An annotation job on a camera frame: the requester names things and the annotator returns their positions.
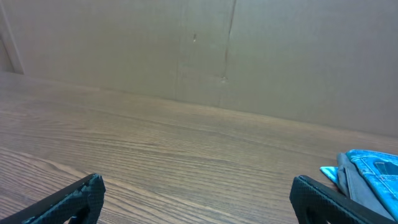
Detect grey trousers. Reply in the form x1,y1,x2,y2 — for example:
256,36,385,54
337,153,394,221

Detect light blue garment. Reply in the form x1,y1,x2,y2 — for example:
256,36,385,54
320,166,339,185

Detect light blue denim jeans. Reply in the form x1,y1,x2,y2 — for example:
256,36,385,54
346,149,397,221

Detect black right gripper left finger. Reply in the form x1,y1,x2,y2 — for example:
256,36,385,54
1,174,106,224

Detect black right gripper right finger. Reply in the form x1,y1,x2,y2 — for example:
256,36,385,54
289,175,396,224

